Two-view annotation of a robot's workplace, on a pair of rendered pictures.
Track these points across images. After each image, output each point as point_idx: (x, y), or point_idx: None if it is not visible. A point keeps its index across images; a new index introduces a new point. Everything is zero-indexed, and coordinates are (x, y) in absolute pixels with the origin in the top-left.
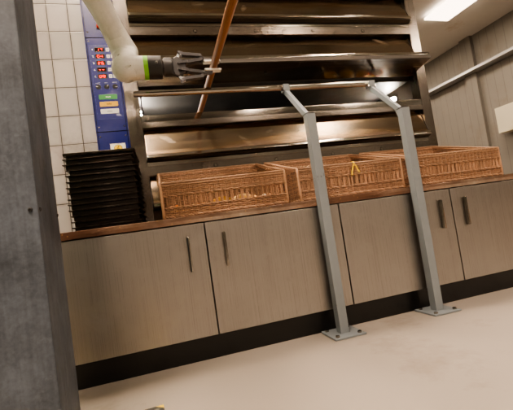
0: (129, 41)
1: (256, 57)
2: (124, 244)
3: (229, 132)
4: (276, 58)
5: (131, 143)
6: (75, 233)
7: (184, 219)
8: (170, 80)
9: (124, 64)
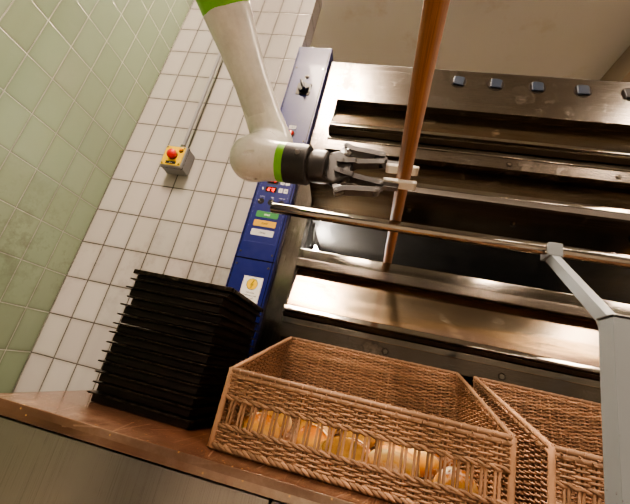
0: (278, 124)
1: (501, 196)
2: (102, 476)
3: (424, 304)
4: (539, 203)
5: (273, 282)
6: (39, 415)
7: (231, 473)
8: (356, 211)
9: (244, 147)
